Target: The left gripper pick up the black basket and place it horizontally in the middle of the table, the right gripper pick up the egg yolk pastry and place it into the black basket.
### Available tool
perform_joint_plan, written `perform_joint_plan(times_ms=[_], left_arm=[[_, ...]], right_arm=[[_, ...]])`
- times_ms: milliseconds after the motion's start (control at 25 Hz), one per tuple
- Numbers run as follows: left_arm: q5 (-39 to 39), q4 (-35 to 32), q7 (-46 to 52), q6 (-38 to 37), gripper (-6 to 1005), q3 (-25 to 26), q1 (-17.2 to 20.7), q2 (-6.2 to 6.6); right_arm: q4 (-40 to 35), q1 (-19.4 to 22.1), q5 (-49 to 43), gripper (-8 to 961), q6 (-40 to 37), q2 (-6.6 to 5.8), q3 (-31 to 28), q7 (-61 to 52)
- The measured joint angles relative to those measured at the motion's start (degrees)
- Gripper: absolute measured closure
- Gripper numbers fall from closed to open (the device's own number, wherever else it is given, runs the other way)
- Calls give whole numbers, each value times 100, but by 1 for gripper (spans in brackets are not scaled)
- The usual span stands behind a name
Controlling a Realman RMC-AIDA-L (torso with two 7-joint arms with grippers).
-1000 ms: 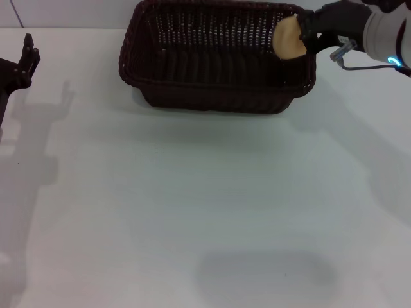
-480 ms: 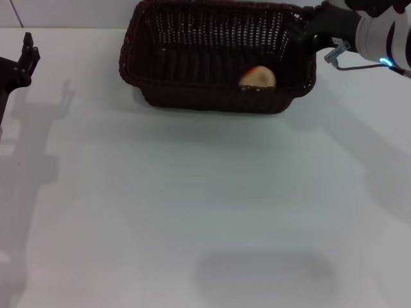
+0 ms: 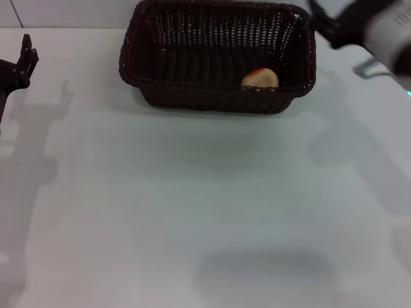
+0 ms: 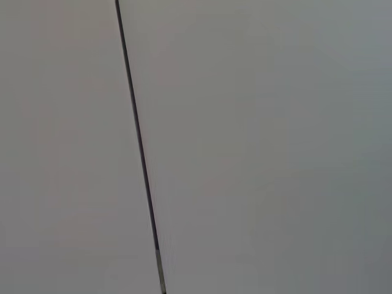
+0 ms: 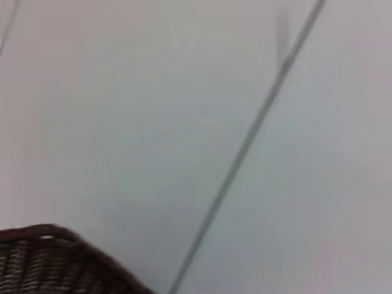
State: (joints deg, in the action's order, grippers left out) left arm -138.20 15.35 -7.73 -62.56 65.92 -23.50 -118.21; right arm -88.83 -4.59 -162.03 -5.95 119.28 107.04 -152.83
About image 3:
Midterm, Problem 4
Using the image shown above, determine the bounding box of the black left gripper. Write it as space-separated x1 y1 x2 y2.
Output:
0 33 40 129

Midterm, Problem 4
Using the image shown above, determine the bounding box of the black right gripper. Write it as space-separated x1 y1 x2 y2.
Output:
307 0 375 49

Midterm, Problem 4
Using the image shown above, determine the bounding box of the beige bread bun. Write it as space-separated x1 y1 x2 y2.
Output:
240 67 279 90

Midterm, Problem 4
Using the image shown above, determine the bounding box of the black wicker basket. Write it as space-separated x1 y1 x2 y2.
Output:
118 0 318 116

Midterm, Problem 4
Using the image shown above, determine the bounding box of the right arm cable with plug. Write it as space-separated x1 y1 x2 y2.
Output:
353 56 394 78

